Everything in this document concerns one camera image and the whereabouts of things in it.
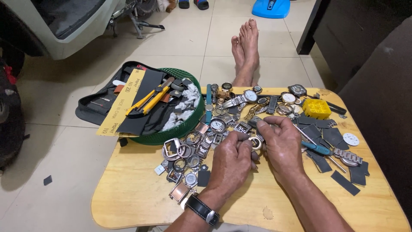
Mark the person's right hand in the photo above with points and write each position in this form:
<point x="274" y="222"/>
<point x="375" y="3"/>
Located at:
<point x="285" y="148"/>

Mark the person's left hand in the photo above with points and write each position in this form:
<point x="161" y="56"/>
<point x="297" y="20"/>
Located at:
<point x="230" y="164"/>

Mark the gold round watch case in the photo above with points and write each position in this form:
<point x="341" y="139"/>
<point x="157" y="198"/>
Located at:
<point x="256" y="143"/>

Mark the heap of empty watch cases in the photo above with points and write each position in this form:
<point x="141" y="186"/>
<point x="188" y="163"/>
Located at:
<point x="186" y="151"/>

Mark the pile of dark sandpaper pieces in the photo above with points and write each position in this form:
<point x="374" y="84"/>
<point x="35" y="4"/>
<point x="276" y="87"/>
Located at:
<point x="331" y="135"/>

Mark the yellow plastic case holder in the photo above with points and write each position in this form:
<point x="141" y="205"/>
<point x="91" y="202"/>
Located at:
<point x="317" y="109"/>

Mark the silver metal pin tool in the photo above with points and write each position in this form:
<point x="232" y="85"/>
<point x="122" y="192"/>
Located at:
<point x="338" y="165"/>

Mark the green plastic mesh basket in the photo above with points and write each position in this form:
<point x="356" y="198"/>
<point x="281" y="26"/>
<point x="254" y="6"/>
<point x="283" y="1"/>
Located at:
<point x="183" y="129"/>

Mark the heap of wristwatches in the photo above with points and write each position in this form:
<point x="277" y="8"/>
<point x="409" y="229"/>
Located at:
<point x="244" y="98"/>

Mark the loose white watch dial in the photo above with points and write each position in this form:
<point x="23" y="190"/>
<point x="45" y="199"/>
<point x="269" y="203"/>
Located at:
<point x="350" y="139"/>

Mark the white cotton wad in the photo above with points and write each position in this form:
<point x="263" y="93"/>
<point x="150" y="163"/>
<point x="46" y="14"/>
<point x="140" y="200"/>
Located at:
<point x="190" y="95"/>

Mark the yellow utility knife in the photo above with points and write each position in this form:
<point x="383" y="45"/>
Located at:
<point x="151" y="98"/>

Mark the person's bare foot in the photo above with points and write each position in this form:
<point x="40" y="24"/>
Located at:
<point x="249" y="48"/>
<point x="237" y="54"/>

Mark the brown sofa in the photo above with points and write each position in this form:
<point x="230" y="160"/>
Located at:
<point x="386" y="112"/>

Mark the dark sandpaper scrap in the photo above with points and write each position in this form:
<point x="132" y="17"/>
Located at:
<point x="123" y="142"/>
<point x="47" y="180"/>

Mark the black sandpaper sheet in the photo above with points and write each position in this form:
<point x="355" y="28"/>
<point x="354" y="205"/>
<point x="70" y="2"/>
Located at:
<point x="141" y="96"/>

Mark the yellow sandpaper sheet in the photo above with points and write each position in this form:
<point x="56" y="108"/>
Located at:
<point x="120" y="108"/>

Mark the dark wooden cabinet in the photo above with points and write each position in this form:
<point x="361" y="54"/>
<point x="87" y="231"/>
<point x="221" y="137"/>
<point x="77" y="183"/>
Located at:
<point x="347" y="29"/>

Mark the blue plastic object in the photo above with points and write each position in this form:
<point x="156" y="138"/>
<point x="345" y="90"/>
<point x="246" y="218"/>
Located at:
<point x="271" y="9"/>

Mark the black zip tool pouch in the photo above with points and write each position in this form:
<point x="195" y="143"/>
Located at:
<point x="93" y="108"/>

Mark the blue black sandal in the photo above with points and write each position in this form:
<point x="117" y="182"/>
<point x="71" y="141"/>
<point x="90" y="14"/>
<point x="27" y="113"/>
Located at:
<point x="184" y="4"/>
<point x="201" y="4"/>

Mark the white motor scooter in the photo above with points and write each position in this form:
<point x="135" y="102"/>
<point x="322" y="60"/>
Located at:
<point x="64" y="29"/>

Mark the black bag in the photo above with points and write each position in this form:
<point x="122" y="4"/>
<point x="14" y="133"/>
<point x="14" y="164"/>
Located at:
<point x="11" y="122"/>

